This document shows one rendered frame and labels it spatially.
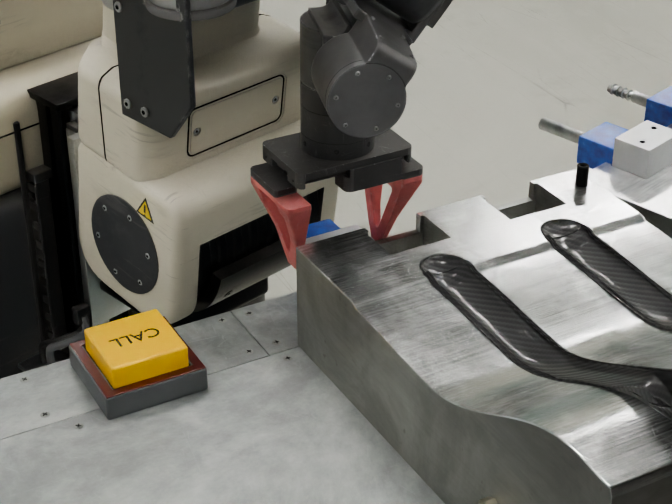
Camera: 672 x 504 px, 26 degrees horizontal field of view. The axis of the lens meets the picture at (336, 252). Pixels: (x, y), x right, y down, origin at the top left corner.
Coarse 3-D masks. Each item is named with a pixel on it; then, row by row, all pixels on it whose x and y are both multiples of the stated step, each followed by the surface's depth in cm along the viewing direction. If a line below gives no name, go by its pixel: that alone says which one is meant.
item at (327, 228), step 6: (318, 222) 122; (324, 222) 122; (330, 222) 122; (312, 228) 121; (318, 228) 121; (324, 228) 121; (330, 228) 121; (336, 228) 121; (342, 228) 119; (348, 228) 119; (354, 228) 119; (360, 228) 119; (312, 234) 120; (318, 234) 120; (324, 234) 118; (330, 234) 118; (336, 234) 118; (306, 240) 117; (312, 240) 117; (318, 240) 117
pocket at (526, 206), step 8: (536, 184) 118; (536, 192) 118; (544, 192) 117; (520, 200) 118; (528, 200) 118; (536, 200) 119; (544, 200) 118; (552, 200) 117; (560, 200) 116; (496, 208) 117; (504, 208) 117; (512, 208) 118; (520, 208) 118; (528, 208) 119; (536, 208) 119; (544, 208) 118; (512, 216) 118; (520, 216) 119
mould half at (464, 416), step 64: (576, 192) 117; (320, 256) 108; (384, 256) 108; (512, 256) 108; (640, 256) 109; (320, 320) 109; (384, 320) 101; (448, 320) 102; (576, 320) 102; (640, 320) 102; (384, 384) 102; (448, 384) 96; (512, 384) 95; (576, 384) 91; (448, 448) 95; (512, 448) 88; (576, 448) 82; (640, 448) 82
